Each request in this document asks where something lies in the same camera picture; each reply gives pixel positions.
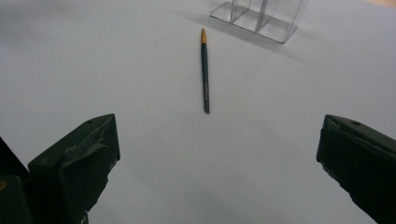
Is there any clear acrylic pen holder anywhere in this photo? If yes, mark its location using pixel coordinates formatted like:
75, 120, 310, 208
209, 0, 305, 45

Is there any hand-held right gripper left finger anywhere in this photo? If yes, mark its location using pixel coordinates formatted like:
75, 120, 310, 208
27, 113, 121, 224

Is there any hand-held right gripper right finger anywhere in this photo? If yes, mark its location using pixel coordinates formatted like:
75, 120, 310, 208
316, 114, 396, 224

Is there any wooden table edge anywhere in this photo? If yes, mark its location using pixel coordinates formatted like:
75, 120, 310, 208
363, 0, 396, 9

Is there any dark green pen gold cap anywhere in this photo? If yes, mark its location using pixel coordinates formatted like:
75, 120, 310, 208
200, 27, 211, 115

